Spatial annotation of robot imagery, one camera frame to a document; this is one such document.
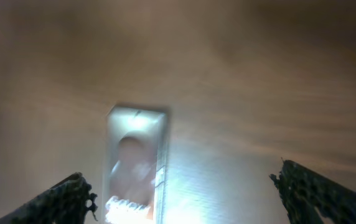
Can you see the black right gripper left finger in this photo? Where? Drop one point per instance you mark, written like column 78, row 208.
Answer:
column 67, row 202

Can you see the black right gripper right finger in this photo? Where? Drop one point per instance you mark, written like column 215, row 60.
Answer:
column 308, row 197

